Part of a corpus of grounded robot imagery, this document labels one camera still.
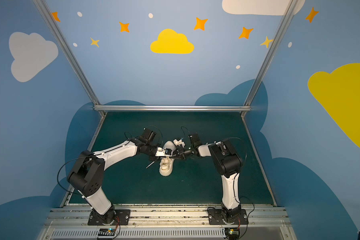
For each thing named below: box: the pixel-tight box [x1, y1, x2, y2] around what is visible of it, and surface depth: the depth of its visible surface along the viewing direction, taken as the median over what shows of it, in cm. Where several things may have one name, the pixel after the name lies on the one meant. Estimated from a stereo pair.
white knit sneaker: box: [159, 140, 176, 177], surface depth 90 cm
